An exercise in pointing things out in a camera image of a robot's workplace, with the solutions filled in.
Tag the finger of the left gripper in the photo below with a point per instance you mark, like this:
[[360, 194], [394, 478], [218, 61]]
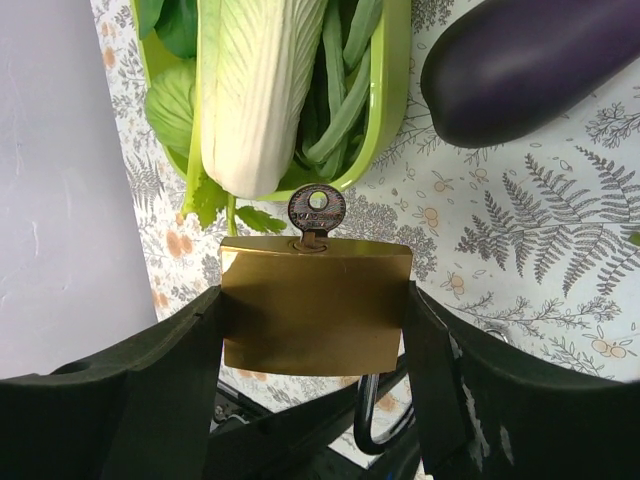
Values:
[[247, 441]]

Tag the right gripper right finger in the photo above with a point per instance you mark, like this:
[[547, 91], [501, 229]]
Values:
[[487, 410]]

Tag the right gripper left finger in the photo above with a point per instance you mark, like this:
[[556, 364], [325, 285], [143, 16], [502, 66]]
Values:
[[140, 409]]

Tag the brass padlock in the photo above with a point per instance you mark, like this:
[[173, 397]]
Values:
[[331, 307]]

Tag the brass padlock key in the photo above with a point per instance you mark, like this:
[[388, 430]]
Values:
[[315, 210]]

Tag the floral table mat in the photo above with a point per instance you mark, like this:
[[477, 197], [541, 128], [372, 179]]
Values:
[[528, 241]]

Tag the green plastic basket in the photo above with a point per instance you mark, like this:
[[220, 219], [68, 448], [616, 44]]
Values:
[[389, 84]]

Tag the purple eggplant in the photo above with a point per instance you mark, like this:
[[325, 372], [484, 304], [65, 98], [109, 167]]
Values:
[[505, 69]]

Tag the long green white cabbage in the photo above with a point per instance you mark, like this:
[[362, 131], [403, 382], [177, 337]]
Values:
[[255, 61]]

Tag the green bok choy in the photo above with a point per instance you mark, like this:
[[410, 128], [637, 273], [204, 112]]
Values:
[[175, 23]]

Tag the green long beans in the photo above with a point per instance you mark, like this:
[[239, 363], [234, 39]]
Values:
[[333, 120]]

